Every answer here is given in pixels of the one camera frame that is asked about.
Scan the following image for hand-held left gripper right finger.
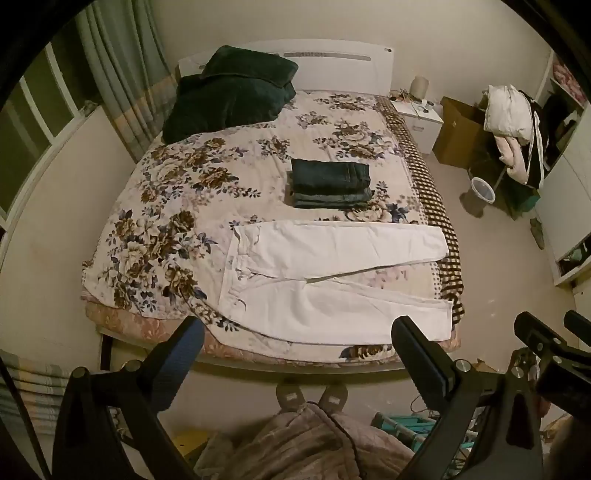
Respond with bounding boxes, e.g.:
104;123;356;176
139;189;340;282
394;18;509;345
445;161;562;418
392;316;544;480

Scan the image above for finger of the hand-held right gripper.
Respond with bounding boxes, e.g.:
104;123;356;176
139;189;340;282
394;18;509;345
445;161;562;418
514;311;571;366
563;310;591;343

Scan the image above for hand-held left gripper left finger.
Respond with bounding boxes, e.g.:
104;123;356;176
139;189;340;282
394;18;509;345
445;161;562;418
52;316;205;480

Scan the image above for white pants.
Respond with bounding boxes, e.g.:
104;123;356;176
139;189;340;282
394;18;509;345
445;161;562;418
221;220;454;347

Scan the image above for person's legs in quilted pants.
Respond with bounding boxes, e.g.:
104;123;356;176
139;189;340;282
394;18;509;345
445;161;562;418
194;405;416;480

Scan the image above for dark green folded pants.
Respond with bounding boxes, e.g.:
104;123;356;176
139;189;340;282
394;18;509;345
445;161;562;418
291;159;372;195

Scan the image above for pink mattress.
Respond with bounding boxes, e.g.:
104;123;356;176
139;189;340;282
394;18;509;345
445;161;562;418
81;295;462;370

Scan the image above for teal rack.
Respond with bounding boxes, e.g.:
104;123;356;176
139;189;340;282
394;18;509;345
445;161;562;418
372;410;477;459

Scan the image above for yellow object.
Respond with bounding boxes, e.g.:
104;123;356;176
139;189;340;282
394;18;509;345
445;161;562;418
174;428;205;459

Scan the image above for person's right shoe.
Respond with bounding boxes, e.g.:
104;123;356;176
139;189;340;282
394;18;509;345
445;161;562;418
318;383;348;412

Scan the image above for person's shoe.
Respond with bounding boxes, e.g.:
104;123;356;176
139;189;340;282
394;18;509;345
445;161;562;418
276;383;306;412
318;383;348;412

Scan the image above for pair of grey slippers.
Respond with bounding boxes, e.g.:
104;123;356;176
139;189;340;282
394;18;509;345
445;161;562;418
529;217;547;250

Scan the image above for person's left shoe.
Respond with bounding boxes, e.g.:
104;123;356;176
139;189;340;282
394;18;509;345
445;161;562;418
276;383;306;412

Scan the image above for white wardrobe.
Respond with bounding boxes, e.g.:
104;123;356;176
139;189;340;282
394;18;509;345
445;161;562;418
536;51;591;288

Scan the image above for checkered bed sheet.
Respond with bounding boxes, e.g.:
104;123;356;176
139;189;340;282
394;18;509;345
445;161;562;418
374;95;464;334

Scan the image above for striped folded cloth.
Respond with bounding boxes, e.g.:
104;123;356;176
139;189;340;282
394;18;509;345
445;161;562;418
0;350;105;435

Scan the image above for dark chair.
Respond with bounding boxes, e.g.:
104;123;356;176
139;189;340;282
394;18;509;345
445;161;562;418
489;138;542;219

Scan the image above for white mesh wastebasket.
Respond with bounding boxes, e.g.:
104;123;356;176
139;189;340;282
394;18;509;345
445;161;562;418
470;176;498;204

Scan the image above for pink garment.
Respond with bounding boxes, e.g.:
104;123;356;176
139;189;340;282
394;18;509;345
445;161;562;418
496;134;532;184

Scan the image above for black garment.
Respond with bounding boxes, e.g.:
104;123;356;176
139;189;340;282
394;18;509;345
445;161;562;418
521;90;556;188

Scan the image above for floral blanket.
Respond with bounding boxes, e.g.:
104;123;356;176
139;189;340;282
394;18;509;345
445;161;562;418
82;90;459;357

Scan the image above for cardboard box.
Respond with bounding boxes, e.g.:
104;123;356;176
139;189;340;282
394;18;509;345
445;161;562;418
431;96;491;168

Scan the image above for white padded jacket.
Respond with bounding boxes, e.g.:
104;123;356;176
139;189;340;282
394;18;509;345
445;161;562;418
483;84;536;139

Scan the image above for white nightstand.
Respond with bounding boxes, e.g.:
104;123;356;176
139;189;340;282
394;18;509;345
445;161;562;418
392;99;445;156

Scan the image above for pink floral cloth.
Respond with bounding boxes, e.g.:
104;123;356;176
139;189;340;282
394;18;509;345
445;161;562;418
551;60;586;100

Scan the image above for dark green pillows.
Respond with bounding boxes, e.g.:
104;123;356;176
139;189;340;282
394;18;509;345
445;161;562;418
163;74;297;145

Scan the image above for white framed window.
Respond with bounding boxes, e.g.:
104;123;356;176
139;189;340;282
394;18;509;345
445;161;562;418
0;41;101;224

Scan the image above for green striped curtain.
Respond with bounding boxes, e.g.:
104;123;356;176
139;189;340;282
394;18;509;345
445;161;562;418
76;0;179;163

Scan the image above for white bed headboard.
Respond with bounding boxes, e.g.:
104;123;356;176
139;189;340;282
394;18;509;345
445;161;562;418
178;41;394;94

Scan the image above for dark green pillow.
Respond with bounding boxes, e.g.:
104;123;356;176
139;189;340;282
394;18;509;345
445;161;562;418
201;45;299;89

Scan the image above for black cable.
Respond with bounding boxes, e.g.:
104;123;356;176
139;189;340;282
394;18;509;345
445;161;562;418
0;354;52;480

